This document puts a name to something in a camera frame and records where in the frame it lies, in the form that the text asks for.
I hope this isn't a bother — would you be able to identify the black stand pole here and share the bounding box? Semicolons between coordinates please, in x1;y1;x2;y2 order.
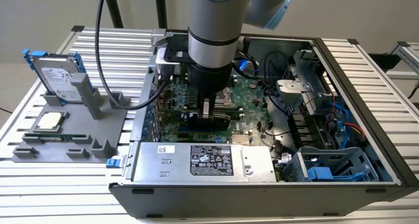
154;0;169;30
103;0;125;28

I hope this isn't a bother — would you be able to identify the hard disk in blue carrier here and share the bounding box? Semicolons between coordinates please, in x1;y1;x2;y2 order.
22;51;87;104

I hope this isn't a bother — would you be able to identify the CPU socket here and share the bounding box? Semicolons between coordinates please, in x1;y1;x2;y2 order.
214;86;239;109

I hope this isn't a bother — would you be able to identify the long black wire loop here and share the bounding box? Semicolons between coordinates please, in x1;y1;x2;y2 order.
263;51;290;85

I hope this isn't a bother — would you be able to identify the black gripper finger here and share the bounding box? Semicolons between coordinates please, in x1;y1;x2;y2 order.
198;98;217;133

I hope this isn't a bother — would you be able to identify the open grey PC case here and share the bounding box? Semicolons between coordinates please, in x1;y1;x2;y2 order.
107;29;419;219

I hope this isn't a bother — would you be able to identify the grey parts rack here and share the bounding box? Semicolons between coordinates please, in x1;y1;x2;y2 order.
13;73;133;164

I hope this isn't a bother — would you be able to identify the green graphics card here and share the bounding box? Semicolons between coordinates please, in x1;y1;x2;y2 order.
159;108;233;134

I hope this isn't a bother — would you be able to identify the green motherboard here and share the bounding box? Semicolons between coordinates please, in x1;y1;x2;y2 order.
157;74;274;146

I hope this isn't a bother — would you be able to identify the green RAM stick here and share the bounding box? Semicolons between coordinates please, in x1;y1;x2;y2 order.
26;133;90;140

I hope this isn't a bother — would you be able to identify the red wire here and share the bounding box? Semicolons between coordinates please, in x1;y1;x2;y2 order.
348;122;366;138

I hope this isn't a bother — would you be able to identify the neighbouring metal slat table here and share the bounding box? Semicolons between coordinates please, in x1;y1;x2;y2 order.
385;41;419;80

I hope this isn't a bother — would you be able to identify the blue disk bay latch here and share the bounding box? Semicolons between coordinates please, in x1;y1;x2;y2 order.
307;167;336;182

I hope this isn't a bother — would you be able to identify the grey disk bay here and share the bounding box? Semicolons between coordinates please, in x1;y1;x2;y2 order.
281;146;382;183

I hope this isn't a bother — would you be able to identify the blue case latch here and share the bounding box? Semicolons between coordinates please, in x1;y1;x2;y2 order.
106;154;129;169

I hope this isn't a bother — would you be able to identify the silver power supply unit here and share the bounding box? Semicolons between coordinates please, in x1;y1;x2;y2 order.
131;142;279;183

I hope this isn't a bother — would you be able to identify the silver metal drive cage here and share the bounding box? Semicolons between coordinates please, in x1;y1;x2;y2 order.
277;49;340;116

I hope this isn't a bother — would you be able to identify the blue wire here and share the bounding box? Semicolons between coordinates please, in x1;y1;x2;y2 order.
328;100;353;150

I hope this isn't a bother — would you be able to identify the silver chipset heatsink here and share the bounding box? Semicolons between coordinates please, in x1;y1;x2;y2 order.
230;134;253;145

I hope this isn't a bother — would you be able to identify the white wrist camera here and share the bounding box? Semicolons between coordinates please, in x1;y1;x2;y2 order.
154;46;191;74

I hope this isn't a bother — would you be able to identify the blue lit wrist connector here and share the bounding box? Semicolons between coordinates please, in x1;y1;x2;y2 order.
234;58;259;77

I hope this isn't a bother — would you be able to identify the thick black camera cable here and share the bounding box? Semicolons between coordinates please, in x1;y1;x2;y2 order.
94;0;175;110

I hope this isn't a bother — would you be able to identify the silver CPU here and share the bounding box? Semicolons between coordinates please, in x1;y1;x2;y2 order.
35;112;66;131

